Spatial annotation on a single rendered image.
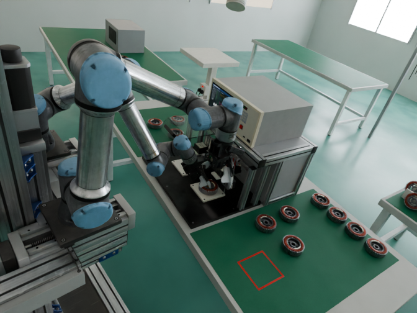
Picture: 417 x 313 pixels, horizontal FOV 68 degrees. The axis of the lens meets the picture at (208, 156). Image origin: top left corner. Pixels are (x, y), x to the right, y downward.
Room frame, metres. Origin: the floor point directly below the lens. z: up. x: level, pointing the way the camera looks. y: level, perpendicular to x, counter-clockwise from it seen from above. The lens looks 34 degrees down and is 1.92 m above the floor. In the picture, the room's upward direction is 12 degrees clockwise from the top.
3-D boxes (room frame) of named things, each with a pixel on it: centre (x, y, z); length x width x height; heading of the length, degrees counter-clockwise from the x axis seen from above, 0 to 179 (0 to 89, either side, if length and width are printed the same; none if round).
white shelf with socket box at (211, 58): (2.53, 0.16, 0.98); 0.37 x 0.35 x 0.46; 39
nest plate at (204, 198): (1.37, -0.04, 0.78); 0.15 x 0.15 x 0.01; 39
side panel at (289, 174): (1.46, -0.48, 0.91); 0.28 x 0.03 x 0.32; 129
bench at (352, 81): (5.09, -1.33, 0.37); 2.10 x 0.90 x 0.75; 39
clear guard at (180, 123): (1.57, 0.12, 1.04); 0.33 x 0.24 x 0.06; 129
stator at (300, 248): (1.10, -0.51, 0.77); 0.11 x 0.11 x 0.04
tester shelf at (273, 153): (1.67, -0.21, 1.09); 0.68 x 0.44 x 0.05; 39
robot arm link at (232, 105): (1.00, -0.04, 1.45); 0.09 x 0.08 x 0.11; 130
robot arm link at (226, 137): (1.00, -0.05, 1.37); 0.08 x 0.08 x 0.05
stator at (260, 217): (1.21, -0.38, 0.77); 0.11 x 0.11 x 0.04
